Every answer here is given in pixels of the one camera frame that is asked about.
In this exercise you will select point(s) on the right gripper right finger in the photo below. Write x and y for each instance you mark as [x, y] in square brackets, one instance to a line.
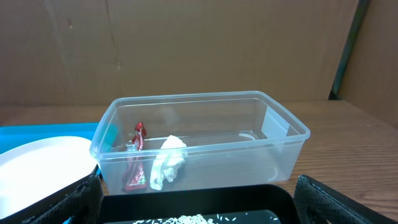
[317, 203]

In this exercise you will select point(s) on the pile of white rice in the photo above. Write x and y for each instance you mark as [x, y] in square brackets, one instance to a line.
[197, 219]

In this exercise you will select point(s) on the red ketchup sachet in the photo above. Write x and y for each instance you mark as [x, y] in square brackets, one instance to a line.
[134, 176]

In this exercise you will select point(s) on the clear plastic waste bin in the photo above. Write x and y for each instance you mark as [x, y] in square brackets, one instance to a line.
[233, 139]

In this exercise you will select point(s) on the teal serving tray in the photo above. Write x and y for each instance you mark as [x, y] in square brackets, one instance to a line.
[15, 136]

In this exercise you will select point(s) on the large white plate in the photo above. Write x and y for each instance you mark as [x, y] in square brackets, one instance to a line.
[35, 170]

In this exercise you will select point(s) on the white tissue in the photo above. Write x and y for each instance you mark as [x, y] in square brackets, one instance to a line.
[167, 164]

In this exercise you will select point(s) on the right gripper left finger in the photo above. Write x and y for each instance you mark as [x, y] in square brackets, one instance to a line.
[80, 206]

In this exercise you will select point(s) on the black food waste tray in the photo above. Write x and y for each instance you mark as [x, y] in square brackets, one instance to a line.
[264, 203]

